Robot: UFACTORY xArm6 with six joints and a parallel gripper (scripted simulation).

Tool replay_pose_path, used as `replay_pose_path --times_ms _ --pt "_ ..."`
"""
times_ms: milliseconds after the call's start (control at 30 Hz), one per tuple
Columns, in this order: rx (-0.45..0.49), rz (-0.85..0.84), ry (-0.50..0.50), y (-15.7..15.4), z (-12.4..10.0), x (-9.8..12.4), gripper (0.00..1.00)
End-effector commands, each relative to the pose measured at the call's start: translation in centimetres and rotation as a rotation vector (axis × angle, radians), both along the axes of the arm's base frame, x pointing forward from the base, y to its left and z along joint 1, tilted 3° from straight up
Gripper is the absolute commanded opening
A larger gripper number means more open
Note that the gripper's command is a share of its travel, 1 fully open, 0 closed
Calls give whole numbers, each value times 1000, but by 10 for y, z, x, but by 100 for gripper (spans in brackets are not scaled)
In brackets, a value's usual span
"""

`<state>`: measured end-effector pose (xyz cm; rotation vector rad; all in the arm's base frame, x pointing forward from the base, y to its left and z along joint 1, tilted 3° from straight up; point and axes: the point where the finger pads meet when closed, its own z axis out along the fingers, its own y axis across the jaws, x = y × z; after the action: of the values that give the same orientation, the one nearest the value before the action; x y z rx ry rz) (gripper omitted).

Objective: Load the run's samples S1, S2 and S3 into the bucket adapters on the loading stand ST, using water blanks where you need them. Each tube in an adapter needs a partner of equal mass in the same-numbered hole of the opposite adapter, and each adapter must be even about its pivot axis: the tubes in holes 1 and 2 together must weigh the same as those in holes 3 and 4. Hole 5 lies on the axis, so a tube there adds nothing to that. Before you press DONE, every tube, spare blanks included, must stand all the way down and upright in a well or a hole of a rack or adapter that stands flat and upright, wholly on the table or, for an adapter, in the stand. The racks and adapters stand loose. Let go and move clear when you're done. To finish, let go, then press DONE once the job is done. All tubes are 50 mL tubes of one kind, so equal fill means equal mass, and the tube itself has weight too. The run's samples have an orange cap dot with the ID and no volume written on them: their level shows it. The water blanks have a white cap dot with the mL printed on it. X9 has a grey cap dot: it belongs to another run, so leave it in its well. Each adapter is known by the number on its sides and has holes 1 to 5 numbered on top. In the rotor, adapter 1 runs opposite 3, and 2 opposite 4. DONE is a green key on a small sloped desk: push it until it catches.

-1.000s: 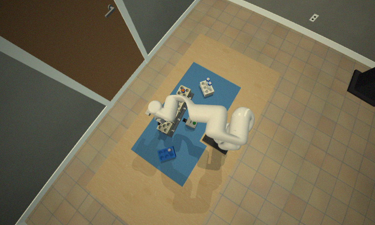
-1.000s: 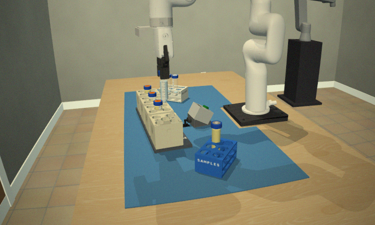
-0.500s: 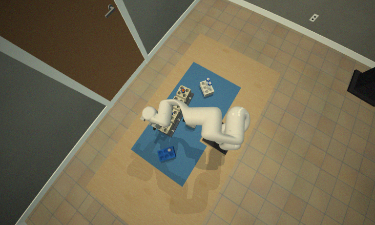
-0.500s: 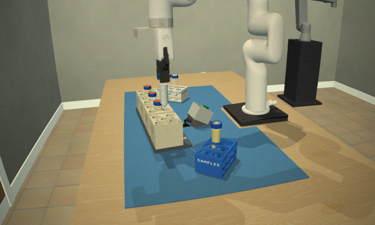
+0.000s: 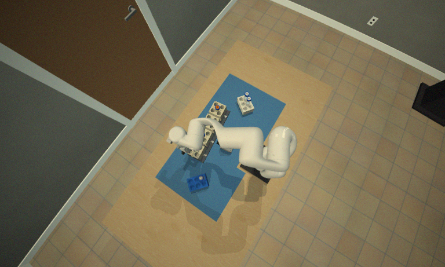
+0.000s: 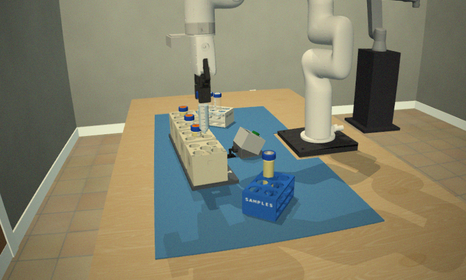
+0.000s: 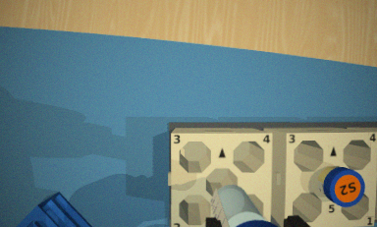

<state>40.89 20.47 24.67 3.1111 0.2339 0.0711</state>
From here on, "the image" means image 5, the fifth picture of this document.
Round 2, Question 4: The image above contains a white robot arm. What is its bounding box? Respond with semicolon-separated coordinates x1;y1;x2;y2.
166;118;297;178

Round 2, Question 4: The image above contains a cream tube rack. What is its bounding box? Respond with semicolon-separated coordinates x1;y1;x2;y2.
237;95;254;115

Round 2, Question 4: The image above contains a beige bucket adapter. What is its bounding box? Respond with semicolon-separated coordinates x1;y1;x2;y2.
203;129;213;146
188;146;206;160
205;114;220;133
209;101;227;121

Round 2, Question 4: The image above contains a blue tube rack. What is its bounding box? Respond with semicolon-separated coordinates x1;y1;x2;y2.
187;174;209;192

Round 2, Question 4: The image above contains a blue bench mat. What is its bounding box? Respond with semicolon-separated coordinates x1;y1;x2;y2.
156;74;286;222

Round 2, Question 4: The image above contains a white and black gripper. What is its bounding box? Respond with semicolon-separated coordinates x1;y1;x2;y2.
180;147;191;155

